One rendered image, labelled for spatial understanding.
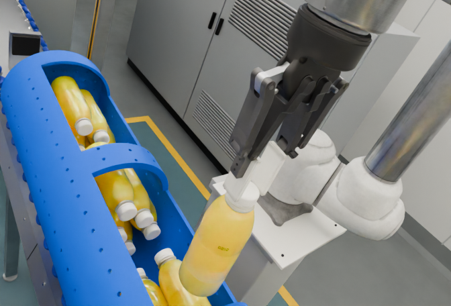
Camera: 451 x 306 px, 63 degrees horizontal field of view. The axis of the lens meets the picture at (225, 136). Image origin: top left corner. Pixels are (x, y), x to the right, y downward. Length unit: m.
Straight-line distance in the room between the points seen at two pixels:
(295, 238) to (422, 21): 2.41
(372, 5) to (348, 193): 0.76
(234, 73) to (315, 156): 1.60
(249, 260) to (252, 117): 0.86
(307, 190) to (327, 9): 0.80
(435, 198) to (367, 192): 2.33
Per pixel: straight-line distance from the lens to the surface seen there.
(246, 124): 0.37
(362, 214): 1.06
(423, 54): 3.24
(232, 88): 2.58
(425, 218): 3.42
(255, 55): 2.43
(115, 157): 0.80
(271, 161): 0.46
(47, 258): 1.00
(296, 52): 0.36
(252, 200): 0.47
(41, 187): 0.85
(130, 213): 0.80
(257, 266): 1.18
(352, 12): 0.33
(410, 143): 0.97
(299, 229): 1.18
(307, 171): 1.06
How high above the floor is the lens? 1.76
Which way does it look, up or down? 33 degrees down
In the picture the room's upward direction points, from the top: 24 degrees clockwise
